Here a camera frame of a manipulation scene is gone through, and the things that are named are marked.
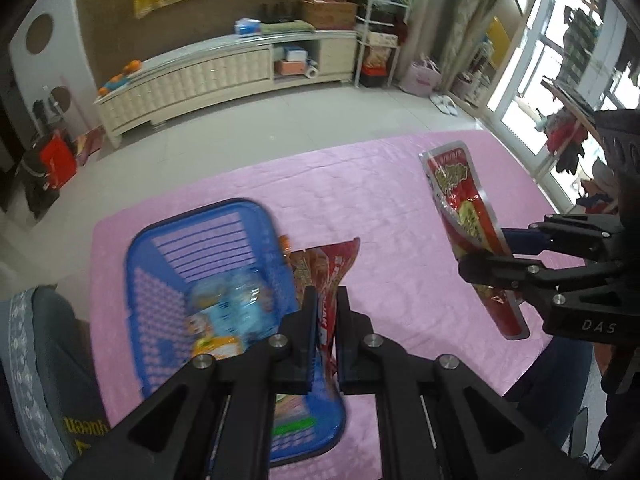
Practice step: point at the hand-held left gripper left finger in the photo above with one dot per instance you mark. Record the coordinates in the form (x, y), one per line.
(312, 330)

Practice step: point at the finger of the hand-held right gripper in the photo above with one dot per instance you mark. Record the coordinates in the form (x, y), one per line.
(520, 241)
(495, 267)

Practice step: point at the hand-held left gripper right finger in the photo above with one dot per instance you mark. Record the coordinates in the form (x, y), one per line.
(345, 340)

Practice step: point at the red orange snack packet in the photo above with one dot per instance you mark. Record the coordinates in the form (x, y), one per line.
(327, 280)

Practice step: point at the red white snack pouch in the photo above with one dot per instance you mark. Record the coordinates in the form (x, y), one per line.
(465, 210)

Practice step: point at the light blue mesh snack packet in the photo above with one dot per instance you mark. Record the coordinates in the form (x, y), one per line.
(235, 305)

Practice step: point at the small orange snack packet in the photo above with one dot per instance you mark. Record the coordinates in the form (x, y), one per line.
(285, 250)

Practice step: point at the yellow cracker packet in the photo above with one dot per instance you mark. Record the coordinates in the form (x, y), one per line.
(220, 346)

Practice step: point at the large soda cracker packet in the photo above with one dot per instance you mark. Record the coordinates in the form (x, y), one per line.
(292, 425)

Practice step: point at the blue plastic basket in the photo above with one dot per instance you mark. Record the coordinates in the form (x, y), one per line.
(165, 280)

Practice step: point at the person's dark blue trousers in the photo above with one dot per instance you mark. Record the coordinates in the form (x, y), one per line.
(550, 385)

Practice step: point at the pink quilted mat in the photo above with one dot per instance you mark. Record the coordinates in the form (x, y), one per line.
(400, 200)

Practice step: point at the red hanging garment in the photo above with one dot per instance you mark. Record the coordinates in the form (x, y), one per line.
(565, 130)

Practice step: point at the white slipper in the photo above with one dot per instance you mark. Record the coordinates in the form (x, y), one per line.
(450, 107)
(440, 104)

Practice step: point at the wooden drying rack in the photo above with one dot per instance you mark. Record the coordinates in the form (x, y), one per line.
(565, 92)

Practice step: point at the small waste bin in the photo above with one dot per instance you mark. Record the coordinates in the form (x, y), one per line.
(470, 88)

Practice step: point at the pink tote bag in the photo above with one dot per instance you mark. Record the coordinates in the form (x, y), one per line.
(421, 80)

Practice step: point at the yellow hanging cloth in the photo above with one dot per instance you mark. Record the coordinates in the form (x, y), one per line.
(500, 37)

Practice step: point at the dark hanging garment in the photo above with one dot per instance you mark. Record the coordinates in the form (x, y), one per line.
(580, 45)

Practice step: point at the patterned beige curtain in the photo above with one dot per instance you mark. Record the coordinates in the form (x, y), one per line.
(467, 35)

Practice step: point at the black red box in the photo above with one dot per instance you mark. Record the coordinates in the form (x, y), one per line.
(372, 78)

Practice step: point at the glass sliding door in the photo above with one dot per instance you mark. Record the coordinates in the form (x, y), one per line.
(550, 20)

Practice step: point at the dark cloth yellow print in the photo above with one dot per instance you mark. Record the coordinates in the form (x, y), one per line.
(85, 430)

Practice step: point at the white metal rack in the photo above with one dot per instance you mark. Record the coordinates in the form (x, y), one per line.
(358, 40)

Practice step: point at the white paper roll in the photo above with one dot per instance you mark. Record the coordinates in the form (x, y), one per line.
(312, 71)

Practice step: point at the orange box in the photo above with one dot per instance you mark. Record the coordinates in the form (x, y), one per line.
(290, 67)

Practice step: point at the cream television cabinet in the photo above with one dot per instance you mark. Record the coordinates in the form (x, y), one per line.
(200, 77)

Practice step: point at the white blue box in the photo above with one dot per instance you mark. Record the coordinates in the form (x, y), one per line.
(294, 53)

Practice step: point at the cardboard box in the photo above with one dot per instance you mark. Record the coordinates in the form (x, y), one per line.
(327, 15)

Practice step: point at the green cushion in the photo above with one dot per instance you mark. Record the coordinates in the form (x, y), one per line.
(290, 28)

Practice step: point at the red bag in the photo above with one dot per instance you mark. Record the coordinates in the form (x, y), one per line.
(59, 162)

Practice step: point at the blue tissue pack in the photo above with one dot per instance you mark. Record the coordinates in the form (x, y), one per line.
(247, 26)

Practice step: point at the black bag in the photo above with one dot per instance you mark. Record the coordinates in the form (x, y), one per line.
(37, 180)

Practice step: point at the small brown round wall decoration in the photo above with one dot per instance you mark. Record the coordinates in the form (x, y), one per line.
(62, 98)

